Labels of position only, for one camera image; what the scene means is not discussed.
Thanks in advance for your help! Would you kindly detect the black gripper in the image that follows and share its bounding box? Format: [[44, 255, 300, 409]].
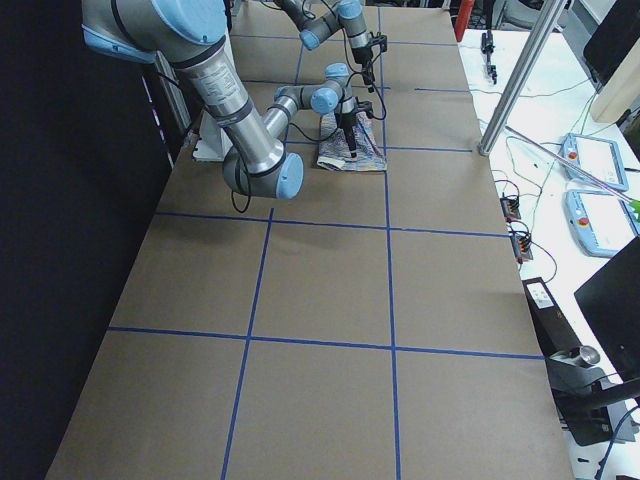
[[351, 46, 375, 93], [337, 110, 358, 158]]

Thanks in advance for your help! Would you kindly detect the striped polo shirt white collar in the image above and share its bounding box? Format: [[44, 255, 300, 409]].
[[316, 113, 387, 172]]

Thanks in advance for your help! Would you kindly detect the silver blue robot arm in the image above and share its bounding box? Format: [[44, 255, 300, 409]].
[[82, 1, 357, 199], [274, 0, 381, 93]]

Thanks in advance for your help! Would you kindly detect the red cylinder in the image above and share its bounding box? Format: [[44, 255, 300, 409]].
[[454, 0, 475, 43]]

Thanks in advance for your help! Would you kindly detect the black folded tripod stick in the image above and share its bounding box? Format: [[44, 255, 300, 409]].
[[481, 0, 498, 85]]

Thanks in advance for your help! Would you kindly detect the orange grey usb hub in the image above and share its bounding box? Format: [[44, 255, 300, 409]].
[[500, 196, 521, 223], [511, 232, 533, 264]]

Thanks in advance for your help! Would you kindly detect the far blue teach pendant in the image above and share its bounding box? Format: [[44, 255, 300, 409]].
[[560, 133, 629, 192]]

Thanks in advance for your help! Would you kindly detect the blue teach pendant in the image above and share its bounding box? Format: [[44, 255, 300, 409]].
[[560, 133, 629, 192], [564, 190, 639, 258]]

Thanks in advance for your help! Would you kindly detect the near blue teach pendant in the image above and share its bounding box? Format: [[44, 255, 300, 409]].
[[564, 190, 639, 258]]

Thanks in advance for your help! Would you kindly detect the black box with white label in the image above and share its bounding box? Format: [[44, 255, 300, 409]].
[[522, 277, 581, 357]]

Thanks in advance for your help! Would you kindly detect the metal reacher grabber tool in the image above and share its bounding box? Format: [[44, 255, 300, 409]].
[[504, 126, 639, 218]]

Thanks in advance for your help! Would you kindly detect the black computer monitor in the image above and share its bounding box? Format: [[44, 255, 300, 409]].
[[574, 241, 639, 380]]

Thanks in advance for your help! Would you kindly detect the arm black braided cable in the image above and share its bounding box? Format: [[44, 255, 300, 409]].
[[229, 69, 386, 214], [319, 0, 361, 74]]

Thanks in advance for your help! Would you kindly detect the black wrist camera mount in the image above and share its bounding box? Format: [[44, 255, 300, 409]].
[[368, 31, 388, 54], [355, 99, 374, 119]]

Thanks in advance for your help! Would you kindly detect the aluminium frame post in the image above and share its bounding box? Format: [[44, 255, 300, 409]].
[[478, 0, 566, 157]]

